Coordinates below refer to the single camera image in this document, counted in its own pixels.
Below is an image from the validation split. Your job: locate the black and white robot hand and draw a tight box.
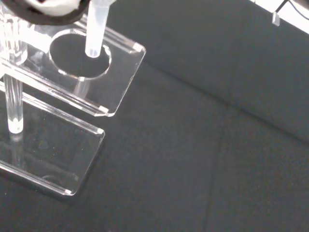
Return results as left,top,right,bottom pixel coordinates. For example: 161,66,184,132
0,0,90,26

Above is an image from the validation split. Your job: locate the clear acrylic funnel stand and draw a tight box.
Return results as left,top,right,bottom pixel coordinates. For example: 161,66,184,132
0,0,147,196

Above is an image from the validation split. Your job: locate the black cable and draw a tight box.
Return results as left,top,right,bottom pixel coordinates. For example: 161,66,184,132
275,0,290,13

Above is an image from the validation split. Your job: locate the black cloth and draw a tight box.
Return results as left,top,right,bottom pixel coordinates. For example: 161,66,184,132
0,0,309,232

